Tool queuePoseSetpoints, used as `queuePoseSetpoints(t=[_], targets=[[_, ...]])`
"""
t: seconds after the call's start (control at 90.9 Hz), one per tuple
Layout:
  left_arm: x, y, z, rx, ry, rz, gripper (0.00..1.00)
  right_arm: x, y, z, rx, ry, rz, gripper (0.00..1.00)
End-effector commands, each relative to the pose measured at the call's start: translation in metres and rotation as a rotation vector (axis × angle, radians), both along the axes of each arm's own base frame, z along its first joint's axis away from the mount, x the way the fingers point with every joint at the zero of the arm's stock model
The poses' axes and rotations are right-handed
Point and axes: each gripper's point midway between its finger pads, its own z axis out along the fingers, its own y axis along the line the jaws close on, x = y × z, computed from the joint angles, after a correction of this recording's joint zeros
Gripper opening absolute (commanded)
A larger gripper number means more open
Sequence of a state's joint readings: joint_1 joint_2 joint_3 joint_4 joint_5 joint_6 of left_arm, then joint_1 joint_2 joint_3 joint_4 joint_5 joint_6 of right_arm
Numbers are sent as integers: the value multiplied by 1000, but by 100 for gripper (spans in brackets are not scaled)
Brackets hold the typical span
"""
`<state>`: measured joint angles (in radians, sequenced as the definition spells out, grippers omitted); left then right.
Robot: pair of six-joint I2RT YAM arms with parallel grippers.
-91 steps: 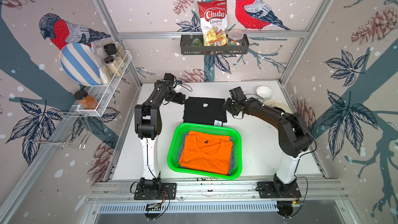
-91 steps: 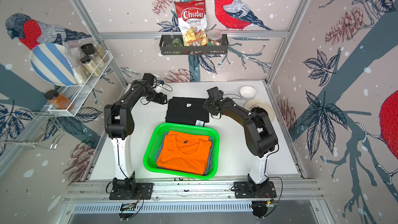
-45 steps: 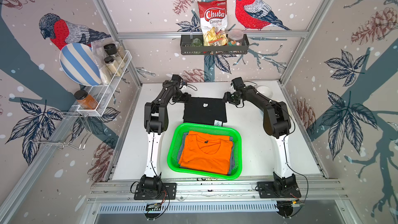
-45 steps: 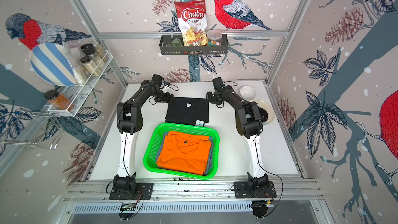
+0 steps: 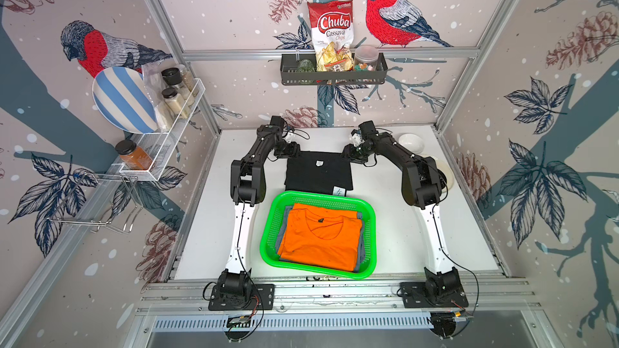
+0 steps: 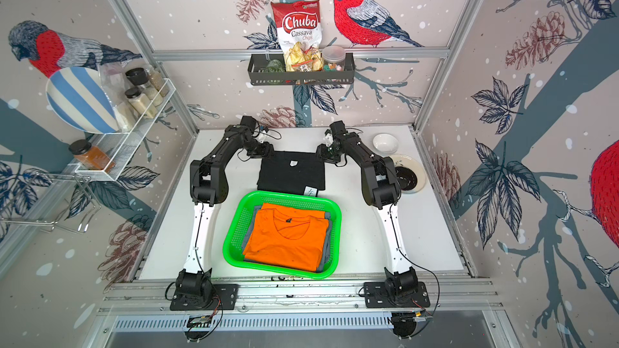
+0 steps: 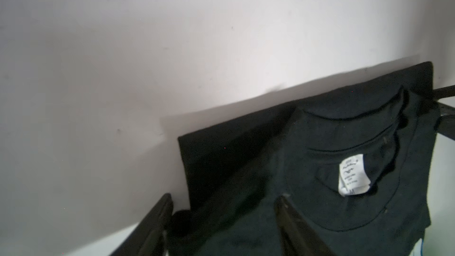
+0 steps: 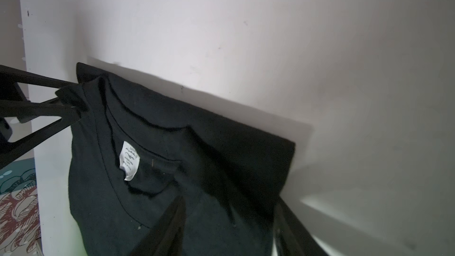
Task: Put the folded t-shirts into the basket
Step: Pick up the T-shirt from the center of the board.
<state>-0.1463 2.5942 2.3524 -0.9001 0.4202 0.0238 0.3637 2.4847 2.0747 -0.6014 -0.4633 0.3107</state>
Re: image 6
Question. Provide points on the clear plastic bag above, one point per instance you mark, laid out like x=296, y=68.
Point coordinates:
x=115, y=83

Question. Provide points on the chrome wire hook rack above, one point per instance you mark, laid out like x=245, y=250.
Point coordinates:
x=48, y=202

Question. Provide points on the black lid spice jar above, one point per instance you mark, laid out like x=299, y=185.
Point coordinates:
x=139, y=78

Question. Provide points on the black t-shirt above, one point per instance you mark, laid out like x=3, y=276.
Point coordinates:
x=292, y=172

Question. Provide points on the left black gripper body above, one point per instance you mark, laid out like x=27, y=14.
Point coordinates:
x=259, y=150

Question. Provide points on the white plate with dark centre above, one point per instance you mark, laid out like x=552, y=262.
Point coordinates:
x=410, y=173

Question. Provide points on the green item in shelf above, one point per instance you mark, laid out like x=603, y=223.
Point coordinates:
x=275, y=65

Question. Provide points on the grey t-shirt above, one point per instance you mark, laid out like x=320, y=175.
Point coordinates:
x=326, y=246

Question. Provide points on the green plastic basket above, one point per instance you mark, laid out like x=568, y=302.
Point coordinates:
x=286, y=234

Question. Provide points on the blue striped plate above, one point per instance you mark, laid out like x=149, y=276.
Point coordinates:
x=76, y=95

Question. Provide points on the orange spice jar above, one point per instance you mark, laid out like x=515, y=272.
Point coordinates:
x=92, y=157

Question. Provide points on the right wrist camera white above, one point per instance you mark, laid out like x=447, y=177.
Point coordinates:
x=328, y=139

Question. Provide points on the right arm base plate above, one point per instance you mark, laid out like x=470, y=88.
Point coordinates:
x=376, y=296

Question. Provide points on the clear lidded candy jar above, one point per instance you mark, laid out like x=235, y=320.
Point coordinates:
x=334, y=58

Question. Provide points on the red Chuba chips bag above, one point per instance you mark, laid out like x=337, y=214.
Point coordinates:
x=299, y=34

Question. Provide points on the orange t-shirt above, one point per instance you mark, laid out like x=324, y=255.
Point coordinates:
x=287, y=237

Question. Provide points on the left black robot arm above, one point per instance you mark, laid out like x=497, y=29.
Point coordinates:
x=209, y=188

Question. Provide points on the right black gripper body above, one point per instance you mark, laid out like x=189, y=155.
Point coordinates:
x=326, y=154

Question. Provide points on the black wall shelf basket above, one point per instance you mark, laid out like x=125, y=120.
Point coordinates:
x=258, y=74

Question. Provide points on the small white bowl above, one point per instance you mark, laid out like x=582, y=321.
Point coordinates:
x=385, y=143

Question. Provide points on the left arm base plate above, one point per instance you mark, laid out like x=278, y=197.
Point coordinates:
x=222, y=296

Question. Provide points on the white wire wall rack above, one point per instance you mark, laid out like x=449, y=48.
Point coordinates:
x=122, y=146

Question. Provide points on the beige spice jar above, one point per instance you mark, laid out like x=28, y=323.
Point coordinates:
x=141, y=103

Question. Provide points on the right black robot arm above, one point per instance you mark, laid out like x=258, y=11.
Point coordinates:
x=380, y=189

